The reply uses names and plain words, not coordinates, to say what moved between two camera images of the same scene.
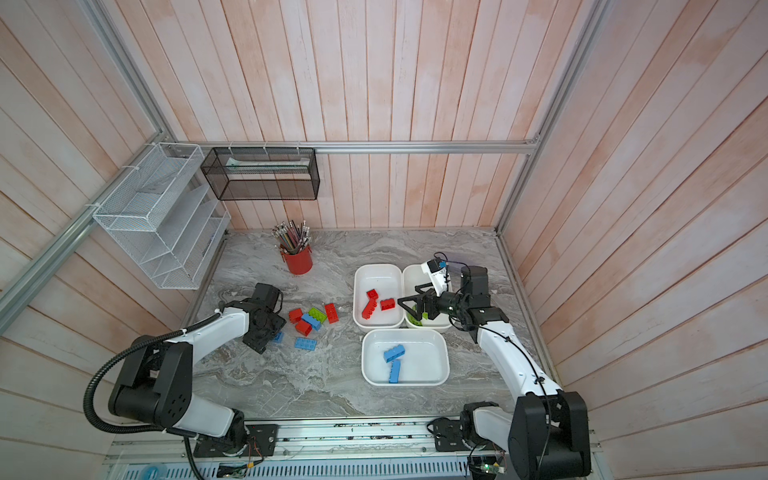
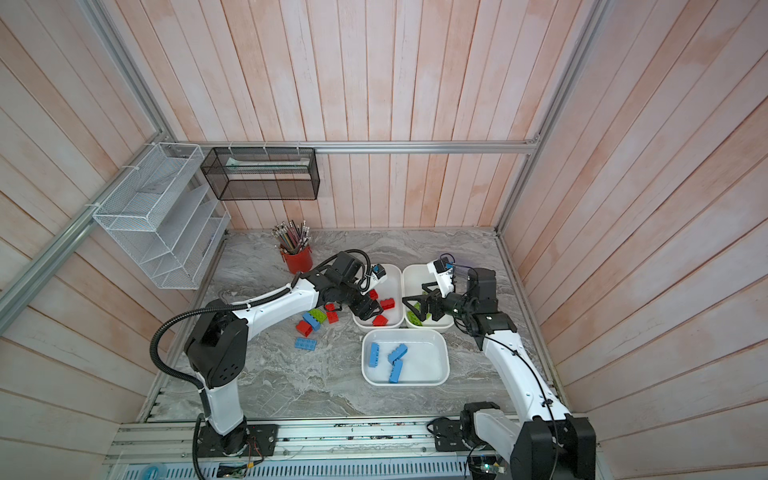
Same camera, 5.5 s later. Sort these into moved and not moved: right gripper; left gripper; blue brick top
Moved: left gripper
Not moved: right gripper; blue brick top
